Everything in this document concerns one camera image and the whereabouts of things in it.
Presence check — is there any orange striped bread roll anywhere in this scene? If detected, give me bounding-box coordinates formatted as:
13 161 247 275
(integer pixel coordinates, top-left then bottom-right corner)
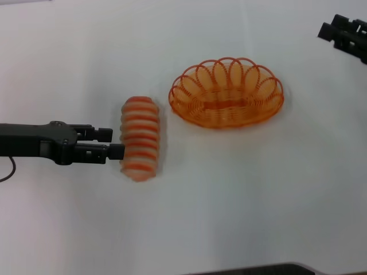
119 96 161 183

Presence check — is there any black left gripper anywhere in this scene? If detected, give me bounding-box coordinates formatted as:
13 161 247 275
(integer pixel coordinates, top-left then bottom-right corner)
0 120 126 166

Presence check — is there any orange wire basket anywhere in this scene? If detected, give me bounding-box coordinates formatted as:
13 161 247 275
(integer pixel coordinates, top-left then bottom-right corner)
168 57 286 131

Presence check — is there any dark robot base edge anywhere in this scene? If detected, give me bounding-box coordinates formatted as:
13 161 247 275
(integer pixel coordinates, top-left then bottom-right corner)
183 261 317 275

